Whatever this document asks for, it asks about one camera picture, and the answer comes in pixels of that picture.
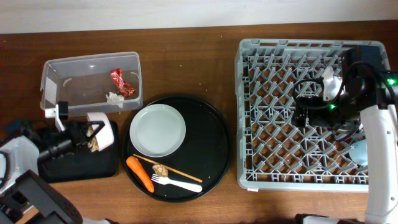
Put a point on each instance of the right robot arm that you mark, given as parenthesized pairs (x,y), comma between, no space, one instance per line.
(364,96)

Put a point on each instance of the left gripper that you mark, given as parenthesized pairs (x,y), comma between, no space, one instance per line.
(77,133)

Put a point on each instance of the pink bowl with scraps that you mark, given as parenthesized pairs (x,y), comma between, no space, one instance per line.
(105,136)

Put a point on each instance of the white plastic fork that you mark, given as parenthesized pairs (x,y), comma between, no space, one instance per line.
(185,185)

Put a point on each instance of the clear plastic bin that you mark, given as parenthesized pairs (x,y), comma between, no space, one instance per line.
(85,83)

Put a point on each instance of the brown food scrap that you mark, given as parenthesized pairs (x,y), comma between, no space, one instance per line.
(160,170)

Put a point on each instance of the grey plate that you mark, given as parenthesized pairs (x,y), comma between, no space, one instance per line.
(157,130)

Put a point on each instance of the orange carrot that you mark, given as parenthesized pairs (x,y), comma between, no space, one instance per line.
(137,168)

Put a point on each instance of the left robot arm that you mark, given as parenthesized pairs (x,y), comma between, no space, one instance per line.
(21,186)

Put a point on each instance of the red snack wrapper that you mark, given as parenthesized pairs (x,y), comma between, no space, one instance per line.
(124,88)

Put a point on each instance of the light blue cup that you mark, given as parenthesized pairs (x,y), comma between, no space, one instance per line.
(359,152)

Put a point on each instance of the white tissue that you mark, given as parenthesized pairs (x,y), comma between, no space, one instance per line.
(112,97)

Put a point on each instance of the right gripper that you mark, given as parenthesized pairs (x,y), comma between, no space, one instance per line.
(314,103)

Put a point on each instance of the wooden chopstick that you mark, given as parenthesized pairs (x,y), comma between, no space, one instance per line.
(169,168)

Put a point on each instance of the black rectangular tray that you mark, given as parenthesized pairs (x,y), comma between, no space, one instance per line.
(83,164)

